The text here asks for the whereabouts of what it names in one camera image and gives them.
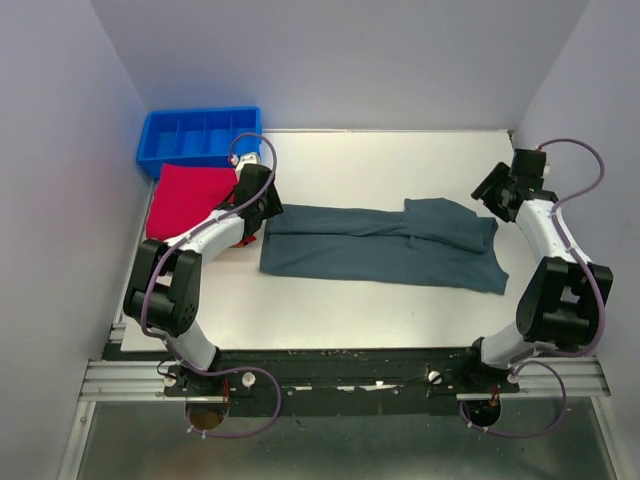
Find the grey blue t shirt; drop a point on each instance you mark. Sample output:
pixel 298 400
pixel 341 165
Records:
pixel 430 242

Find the folded magenta t shirt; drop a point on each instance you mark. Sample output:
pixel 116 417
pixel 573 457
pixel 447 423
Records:
pixel 185 196

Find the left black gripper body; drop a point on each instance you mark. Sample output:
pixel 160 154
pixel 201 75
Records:
pixel 270 205

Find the blue plastic divided bin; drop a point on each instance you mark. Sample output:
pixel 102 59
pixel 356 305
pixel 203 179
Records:
pixel 197 137

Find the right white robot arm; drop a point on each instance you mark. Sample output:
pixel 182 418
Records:
pixel 562 310

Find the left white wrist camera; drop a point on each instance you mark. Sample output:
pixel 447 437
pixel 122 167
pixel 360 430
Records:
pixel 239 162

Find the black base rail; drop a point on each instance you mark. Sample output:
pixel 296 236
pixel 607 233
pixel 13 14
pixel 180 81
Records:
pixel 341 382

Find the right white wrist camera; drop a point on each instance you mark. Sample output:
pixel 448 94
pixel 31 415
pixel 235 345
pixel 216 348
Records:
pixel 546 167

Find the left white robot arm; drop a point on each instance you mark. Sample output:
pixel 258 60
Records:
pixel 163 290

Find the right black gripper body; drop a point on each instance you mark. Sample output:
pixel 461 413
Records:
pixel 492 198

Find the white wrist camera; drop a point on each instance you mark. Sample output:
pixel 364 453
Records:
pixel 546 167
pixel 239 162

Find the aluminium extrusion frame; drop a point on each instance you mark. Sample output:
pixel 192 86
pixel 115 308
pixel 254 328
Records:
pixel 135 432

